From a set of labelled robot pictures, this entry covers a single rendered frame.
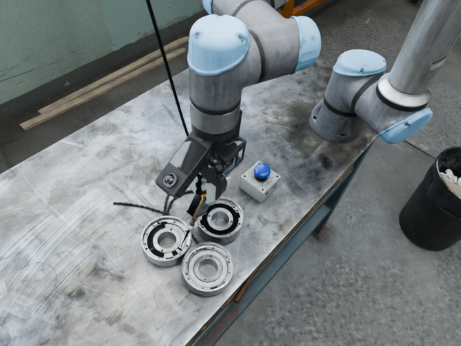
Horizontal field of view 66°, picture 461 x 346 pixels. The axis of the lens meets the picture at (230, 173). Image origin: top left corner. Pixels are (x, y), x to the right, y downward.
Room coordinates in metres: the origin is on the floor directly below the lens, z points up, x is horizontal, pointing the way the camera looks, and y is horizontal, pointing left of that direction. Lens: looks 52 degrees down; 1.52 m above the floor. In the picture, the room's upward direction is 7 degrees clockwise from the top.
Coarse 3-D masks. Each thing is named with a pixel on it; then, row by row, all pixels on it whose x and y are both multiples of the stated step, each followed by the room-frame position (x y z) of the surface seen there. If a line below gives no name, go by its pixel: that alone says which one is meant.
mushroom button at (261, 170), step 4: (260, 164) 0.54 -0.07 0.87; (264, 164) 0.54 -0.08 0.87; (256, 168) 0.53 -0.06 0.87; (260, 168) 0.53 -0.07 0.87; (264, 168) 0.53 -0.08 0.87; (268, 168) 0.53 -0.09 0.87; (256, 172) 0.52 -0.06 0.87; (260, 172) 0.52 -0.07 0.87; (264, 172) 0.52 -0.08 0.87; (268, 172) 0.52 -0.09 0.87; (260, 176) 0.51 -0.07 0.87; (264, 176) 0.51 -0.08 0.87
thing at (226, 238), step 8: (224, 200) 0.46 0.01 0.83; (232, 200) 0.45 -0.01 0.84; (216, 208) 0.43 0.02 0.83; (240, 208) 0.43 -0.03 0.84; (200, 216) 0.41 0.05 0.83; (208, 216) 0.41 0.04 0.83; (216, 216) 0.42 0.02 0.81; (224, 216) 0.43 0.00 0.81; (232, 216) 0.42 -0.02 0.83; (240, 216) 0.42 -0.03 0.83; (200, 224) 0.39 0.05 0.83; (240, 224) 0.40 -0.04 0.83; (200, 232) 0.37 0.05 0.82; (208, 232) 0.37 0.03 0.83; (232, 232) 0.38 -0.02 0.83; (240, 232) 0.39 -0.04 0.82; (216, 240) 0.36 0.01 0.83; (224, 240) 0.36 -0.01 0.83
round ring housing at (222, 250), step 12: (192, 252) 0.32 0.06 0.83; (228, 252) 0.32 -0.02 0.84; (204, 264) 0.31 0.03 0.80; (216, 264) 0.30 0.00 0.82; (228, 264) 0.30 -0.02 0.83; (216, 276) 0.28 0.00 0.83; (228, 276) 0.28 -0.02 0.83; (192, 288) 0.24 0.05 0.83; (204, 288) 0.25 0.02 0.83; (216, 288) 0.25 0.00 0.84
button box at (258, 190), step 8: (248, 176) 0.52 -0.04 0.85; (256, 176) 0.52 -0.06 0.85; (272, 176) 0.53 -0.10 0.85; (280, 176) 0.54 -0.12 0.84; (240, 184) 0.52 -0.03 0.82; (248, 184) 0.51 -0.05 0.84; (256, 184) 0.50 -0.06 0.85; (264, 184) 0.51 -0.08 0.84; (272, 184) 0.51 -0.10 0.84; (248, 192) 0.50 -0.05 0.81; (256, 192) 0.49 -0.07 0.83; (264, 192) 0.49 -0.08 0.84
